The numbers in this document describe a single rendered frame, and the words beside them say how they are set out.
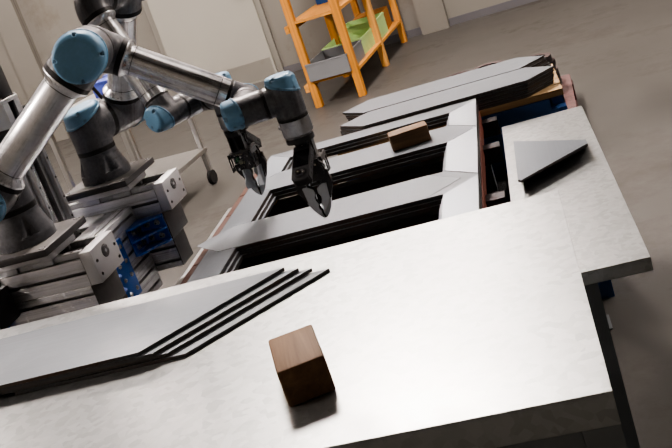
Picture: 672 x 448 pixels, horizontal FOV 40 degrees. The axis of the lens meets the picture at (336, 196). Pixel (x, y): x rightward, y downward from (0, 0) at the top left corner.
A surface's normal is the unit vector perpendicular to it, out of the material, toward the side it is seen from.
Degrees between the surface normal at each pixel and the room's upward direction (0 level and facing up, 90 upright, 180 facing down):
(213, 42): 90
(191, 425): 0
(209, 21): 90
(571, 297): 0
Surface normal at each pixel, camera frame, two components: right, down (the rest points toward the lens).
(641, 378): -0.31, -0.91
